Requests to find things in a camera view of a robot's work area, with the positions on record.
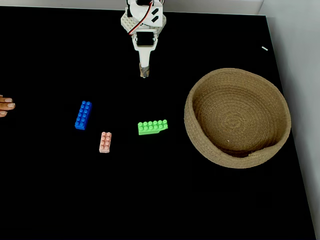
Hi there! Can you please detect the pink lego block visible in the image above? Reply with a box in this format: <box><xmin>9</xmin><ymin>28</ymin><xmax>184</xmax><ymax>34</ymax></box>
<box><xmin>98</xmin><ymin>131</ymin><xmax>113</xmax><ymax>154</ymax></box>

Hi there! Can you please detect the green lego block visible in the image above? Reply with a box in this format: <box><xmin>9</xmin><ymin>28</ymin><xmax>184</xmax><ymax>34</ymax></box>
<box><xmin>137</xmin><ymin>119</ymin><xmax>169</xmax><ymax>136</ymax></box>

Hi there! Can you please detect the blue lego block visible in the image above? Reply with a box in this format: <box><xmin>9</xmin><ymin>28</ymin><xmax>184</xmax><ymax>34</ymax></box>
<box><xmin>74</xmin><ymin>100</ymin><xmax>93</xmax><ymax>131</ymax></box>

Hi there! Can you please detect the person's hand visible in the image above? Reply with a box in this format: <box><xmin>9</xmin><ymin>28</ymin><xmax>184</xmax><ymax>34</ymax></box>
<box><xmin>0</xmin><ymin>94</ymin><xmax>16</xmax><ymax>118</ymax></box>

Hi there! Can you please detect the red black white servo cable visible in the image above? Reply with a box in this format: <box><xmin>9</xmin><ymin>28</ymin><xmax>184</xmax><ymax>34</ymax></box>
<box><xmin>127</xmin><ymin>0</ymin><xmax>155</xmax><ymax>36</ymax></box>

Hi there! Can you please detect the woven rope basket tray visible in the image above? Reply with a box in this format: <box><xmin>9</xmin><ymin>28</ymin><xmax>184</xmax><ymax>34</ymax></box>
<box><xmin>183</xmin><ymin>67</ymin><xmax>292</xmax><ymax>169</ymax></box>

